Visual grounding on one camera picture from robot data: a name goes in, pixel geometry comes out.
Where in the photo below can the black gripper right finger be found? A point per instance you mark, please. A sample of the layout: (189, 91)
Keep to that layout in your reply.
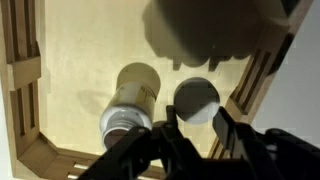
(226, 133)

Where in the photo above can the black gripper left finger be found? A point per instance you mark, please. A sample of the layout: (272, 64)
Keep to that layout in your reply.
(173, 143)

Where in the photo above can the white round bottle lid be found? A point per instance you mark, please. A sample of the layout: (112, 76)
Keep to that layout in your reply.
(196, 100)

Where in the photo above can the white bottle with yellow label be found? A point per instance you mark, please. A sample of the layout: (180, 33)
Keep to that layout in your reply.
(133, 100)

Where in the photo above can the light wooden slatted tray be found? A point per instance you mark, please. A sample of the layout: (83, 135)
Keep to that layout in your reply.
(83, 50)

